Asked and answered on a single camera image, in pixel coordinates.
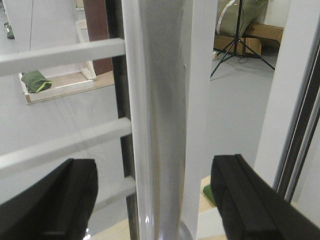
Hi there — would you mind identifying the green sandbag on tray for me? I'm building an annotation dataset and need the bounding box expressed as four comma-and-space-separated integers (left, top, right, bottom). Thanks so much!
21, 70, 53, 94

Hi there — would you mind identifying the sliding glass door panel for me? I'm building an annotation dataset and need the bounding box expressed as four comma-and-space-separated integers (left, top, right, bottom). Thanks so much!
0, 0, 218, 240

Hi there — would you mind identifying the brown cardboard box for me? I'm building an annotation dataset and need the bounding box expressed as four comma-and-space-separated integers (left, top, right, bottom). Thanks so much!
214, 23, 284, 55

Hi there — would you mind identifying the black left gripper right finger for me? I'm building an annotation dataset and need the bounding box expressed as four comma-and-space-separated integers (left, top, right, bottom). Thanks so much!
210, 154, 320, 240

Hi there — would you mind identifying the large olive green bag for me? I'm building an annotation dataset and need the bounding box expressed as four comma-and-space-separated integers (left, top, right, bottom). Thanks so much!
215, 0, 267, 38

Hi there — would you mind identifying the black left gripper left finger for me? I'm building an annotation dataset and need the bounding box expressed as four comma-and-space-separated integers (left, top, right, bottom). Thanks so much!
0, 158, 98, 240

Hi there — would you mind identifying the black tripod stand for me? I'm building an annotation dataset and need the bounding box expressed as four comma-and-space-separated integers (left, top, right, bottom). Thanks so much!
210, 0, 275, 80

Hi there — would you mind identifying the brown wooden panel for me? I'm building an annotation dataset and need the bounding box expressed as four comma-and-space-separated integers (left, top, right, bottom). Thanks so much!
83, 0, 113, 75

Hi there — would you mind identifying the white wooden tray base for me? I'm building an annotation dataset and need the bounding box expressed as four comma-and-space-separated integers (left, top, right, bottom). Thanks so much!
21, 60, 115, 104

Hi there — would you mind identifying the silver door handle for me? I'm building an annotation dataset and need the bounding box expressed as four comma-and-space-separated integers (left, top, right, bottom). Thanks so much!
121, 0, 199, 240

